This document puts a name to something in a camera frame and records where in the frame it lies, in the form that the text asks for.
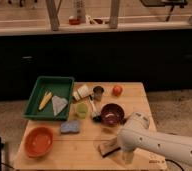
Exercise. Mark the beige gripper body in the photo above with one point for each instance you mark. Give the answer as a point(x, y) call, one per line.
point(127, 156)

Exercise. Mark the wooden board eraser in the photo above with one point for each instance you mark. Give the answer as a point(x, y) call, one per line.
point(108, 147)

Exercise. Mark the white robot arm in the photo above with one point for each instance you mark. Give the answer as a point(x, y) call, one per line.
point(135, 133)

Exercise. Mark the dark maroon bowl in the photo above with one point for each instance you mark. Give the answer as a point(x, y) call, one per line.
point(112, 114)

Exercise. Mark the orange red bowl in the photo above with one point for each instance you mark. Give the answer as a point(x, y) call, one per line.
point(38, 142)

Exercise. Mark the light green cup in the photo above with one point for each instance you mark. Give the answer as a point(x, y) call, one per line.
point(81, 110)

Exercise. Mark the orange tomato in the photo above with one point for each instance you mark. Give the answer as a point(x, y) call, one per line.
point(117, 90)

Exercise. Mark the blue sponge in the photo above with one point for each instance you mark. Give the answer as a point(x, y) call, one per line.
point(72, 126)

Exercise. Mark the small metal cup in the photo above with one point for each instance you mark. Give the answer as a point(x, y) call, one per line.
point(98, 92)

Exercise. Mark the grey folded cloth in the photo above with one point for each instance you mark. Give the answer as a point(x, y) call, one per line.
point(58, 104)

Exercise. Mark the green plastic tray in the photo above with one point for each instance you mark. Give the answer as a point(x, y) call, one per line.
point(50, 99)

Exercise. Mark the yellow corn cob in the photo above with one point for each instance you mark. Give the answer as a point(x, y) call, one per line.
point(45, 100)

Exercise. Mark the red object on shelf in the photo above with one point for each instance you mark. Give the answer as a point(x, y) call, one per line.
point(74, 21)

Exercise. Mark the black handled brush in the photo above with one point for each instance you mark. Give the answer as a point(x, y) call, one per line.
point(95, 115)

